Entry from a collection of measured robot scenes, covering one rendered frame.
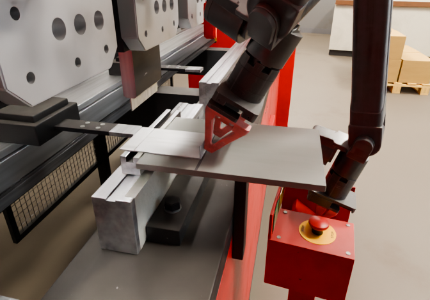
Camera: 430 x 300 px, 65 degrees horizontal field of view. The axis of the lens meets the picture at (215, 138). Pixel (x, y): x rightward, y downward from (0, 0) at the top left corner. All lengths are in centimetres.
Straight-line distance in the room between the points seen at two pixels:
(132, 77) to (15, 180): 30
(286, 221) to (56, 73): 56
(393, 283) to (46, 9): 173
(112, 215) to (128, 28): 25
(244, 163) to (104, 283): 25
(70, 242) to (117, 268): 145
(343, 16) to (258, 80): 575
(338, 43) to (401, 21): 95
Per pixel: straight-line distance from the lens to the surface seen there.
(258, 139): 56
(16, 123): 64
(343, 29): 620
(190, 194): 58
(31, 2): 27
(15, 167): 67
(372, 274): 182
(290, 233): 71
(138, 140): 56
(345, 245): 71
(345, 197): 78
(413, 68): 448
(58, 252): 193
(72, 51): 31
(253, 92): 46
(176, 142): 54
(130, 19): 42
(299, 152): 53
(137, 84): 50
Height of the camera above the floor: 124
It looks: 26 degrees down
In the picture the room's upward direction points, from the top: straight up
